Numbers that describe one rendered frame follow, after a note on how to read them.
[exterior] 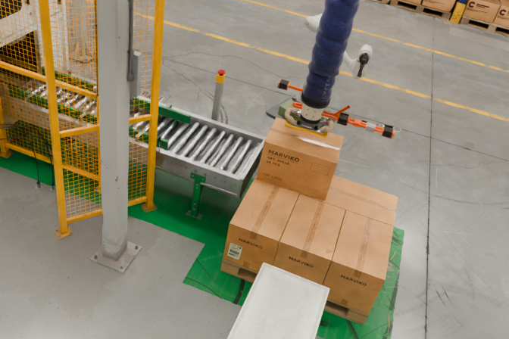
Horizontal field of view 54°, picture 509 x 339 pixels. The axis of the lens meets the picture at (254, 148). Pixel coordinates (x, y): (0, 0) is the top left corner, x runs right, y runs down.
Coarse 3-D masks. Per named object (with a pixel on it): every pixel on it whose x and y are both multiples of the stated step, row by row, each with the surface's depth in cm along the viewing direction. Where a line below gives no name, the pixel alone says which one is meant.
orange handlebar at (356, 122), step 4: (292, 88) 417; (296, 88) 416; (300, 88) 417; (296, 104) 394; (300, 104) 396; (300, 108) 393; (328, 112) 393; (328, 116) 390; (332, 116) 389; (336, 116) 392; (348, 120) 388; (352, 120) 390; (356, 120) 388; (360, 120) 390; (356, 124) 387; (360, 124) 386; (364, 124) 389; (376, 128) 388; (380, 128) 387; (380, 132) 385
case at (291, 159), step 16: (272, 128) 417; (288, 128) 421; (272, 144) 399; (288, 144) 402; (304, 144) 406; (320, 144) 410; (336, 144) 414; (272, 160) 408; (288, 160) 404; (304, 160) 400; (320, 160) 396; (336, 160) 395; (272, 176) 417; (288, 176) 413; (304, 176) 408; (320, 176) 404; (304, 192) 417; (320, 192) 413
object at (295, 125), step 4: (288, 120) 396; (288, 124) 392; (292, 124) 392; (296, 124) 393; (300, 124) 394; (292, 128) 391; (296, 128) 390; (300, 128) 390; (304, 128) 390; (308, 128) 391; (312, 128) 392; (316, 128) 390; (308, 132) 389; (312, 132) 388; (316, 132) 389; (320, 132) 389; (324, 132) 390; (320, 136) 388; (324, 136) 387
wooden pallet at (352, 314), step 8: (224, 264) 404; (232, 264) 401; (232, 272) 406; (240, 272) 408; (248, 272) 409; (256, 272) 397; (248, 280) 404; (328, 304) 397; (336, 304) 398; (336, 312) 392; (344, 312) 393; (352, 312) 385; (360, 312) 382; (352, 320) 390; (360, 320) 387
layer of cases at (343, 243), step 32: (256, 192) 410; (288, 192) 417; (352, 192) 430; (384, 192) 438; (256, 224) 381; (288, 224) 387; (320, 224) 392; (352, 224) 398; (384, 224) 405; (224, 256) 399; (256, 256) 387; (288, 256) 376; (320, 256) 366; (352, 256) 371; (384, 256) 376; (352, 288) 372
